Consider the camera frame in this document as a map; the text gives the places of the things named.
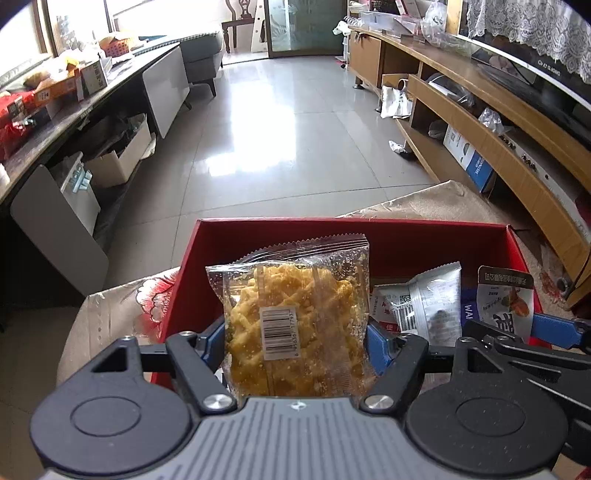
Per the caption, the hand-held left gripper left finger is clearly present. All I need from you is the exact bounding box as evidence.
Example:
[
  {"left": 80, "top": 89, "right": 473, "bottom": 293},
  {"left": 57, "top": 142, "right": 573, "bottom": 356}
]
[{"left": 55, "top": 320, "right": 237, "bottom": 413}]

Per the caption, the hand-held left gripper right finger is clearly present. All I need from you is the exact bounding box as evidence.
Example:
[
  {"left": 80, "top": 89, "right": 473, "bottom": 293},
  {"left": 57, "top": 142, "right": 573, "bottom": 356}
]
[{"left": 360, "top": 322, "right": 536, "bottom": 413}]

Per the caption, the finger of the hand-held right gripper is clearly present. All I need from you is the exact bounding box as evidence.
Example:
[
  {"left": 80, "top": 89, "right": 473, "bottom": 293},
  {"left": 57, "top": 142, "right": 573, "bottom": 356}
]
[
  {"left": 463, "top": 318, "right": 591, "bottom": 384},
  {"left": 531, "top": 313, "right": 591, "bottom": 350}
]

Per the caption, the large silver snack packet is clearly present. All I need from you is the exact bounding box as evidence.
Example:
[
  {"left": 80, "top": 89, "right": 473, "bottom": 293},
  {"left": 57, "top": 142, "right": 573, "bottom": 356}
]
[{"left": 477, "top": 265, "right": 537, "bottom": 344}]

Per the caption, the purple snack packet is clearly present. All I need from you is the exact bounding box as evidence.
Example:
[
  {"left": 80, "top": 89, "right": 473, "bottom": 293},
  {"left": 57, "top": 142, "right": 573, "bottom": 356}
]
[{"left": 461, "top": 285, "right": 481, "bottom": 342}]

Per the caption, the silver red-trim snack packet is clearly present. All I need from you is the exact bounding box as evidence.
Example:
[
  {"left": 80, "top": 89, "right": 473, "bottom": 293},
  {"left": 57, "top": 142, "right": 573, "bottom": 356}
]
[{"left": 369, "top": 261, "right": 463, "bottom": 348}]

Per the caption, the clear yellow noodle snack packet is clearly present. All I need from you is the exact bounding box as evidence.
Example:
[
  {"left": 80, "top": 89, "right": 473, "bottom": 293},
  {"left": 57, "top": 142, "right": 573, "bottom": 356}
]
[{"left": 205, "top": 233, "right": 372, "bottom": 398}]

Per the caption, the red cardboard box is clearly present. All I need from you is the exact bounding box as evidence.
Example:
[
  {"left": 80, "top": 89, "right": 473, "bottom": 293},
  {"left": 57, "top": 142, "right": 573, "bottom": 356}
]
[{"left": 150, "top": 218, "right": 548, "bottom": 398}]

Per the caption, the beige floral tablecloth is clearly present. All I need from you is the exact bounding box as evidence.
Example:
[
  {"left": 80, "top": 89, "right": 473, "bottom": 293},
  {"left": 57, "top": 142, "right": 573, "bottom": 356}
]
[{"left": 55, "top": 180, "right": 591, "bottom": 393}]

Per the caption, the white media player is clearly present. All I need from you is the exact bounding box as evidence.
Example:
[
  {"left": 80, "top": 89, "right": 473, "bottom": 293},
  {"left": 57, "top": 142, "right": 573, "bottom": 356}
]
[{"left": 501, "top": 129, "right": 591, "bottom": 217}]

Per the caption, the wooden television cabinet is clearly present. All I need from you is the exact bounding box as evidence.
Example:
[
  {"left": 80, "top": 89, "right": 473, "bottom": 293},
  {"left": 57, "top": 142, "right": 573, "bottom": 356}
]
[{"left": 346, "top": 23, "right": 591, "bottom": 310}]

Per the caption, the blue white carton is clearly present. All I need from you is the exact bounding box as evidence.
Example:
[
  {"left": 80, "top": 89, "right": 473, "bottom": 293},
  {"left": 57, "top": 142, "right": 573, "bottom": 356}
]
[{"left": 443, "top": 124, "right": 497, "bottom": 192}]

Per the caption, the white plastic container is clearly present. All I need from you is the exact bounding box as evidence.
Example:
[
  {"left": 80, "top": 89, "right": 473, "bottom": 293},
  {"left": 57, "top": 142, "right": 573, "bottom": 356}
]
[{"left": 51, "top": 152, "right": 102, "bottom": 236}]

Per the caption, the open cardboard box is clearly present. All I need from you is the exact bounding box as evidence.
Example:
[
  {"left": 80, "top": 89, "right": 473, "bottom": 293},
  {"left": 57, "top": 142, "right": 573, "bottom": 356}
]
[{"left": 85, "top": 121, "right": 155, "bottom": 188}]

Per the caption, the television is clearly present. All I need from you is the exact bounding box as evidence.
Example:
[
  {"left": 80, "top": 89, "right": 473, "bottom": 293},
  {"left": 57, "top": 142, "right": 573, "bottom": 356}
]
[{"left": 459, "top": 0, "right": 591, "bottom": 153}]

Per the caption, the white plastic bag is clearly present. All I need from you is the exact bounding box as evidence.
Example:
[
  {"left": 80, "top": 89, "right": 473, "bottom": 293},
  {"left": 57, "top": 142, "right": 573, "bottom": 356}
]
[{"left": 379, "top": 85, "right": 414, "bottom": 120}]

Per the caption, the dark long coffee table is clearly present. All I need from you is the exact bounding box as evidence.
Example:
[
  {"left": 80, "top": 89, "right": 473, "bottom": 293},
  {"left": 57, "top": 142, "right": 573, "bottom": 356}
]
[{"left": 0, "top": 41, "right": 190, "bottom": 333}]

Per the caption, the small printed carton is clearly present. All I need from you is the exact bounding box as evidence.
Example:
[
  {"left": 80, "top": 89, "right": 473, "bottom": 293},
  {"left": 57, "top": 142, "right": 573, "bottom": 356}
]
[{"left": 79, "top": 61, "right": 109, "bottom": 100}]

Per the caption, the red plastic bag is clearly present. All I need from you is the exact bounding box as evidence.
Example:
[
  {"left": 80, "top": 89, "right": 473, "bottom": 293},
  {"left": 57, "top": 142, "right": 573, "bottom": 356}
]
[{"left": 0, "top": 90, "right": 38, "bottom": 160}]

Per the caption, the white lace cloth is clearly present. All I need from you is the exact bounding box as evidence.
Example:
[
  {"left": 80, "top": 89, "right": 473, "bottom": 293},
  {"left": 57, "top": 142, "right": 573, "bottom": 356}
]
[{"left": 466, "top": 0, "right": 591, "bottom": 84}]

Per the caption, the dark wooden chair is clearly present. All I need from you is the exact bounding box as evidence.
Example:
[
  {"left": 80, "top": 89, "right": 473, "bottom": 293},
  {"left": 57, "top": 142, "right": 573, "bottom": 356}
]
[{"left": 222, "top": 0, "right": 259, "bottom": 54}]

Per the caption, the clear plastic bag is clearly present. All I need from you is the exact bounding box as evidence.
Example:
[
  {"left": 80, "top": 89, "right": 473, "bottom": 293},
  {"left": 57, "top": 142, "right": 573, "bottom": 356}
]
[{"left": 422, "top": 0, "right": 451, "bottom": 44}]

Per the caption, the glass sliding door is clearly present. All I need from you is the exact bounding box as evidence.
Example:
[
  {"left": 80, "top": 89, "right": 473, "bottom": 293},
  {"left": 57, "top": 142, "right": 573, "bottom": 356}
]
[{"left": 265, "top": 0, "right": 347, "bottom": 58}]

